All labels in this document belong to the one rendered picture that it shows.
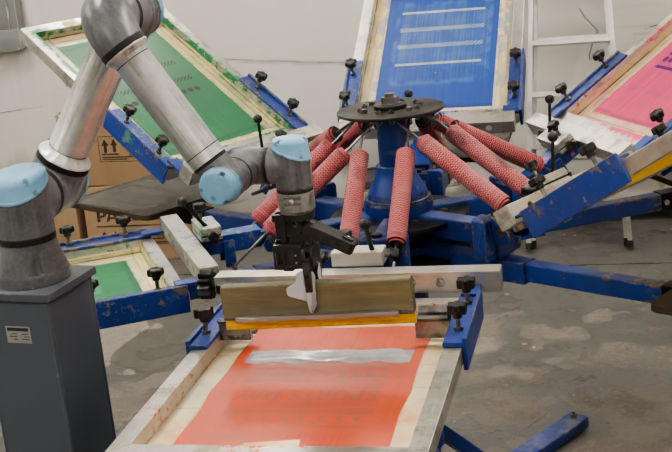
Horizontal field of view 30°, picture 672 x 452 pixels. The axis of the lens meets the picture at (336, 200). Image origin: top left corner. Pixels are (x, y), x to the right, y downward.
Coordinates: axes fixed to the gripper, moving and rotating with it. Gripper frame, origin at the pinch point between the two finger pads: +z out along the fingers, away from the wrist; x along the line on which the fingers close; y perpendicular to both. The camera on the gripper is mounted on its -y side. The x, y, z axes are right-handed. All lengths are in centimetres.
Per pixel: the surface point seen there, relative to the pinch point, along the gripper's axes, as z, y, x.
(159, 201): 15, 89, -141
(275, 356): 13.2, 11.4, -3.6
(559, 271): 17, -45, -68
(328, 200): 7, 23, -108
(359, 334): 13.7, -4.2, -17.3
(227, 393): 13.8, 16.6, 14.4
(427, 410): 10.1, -26.8, 29.7
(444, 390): 10.1, -28.7, 20.8
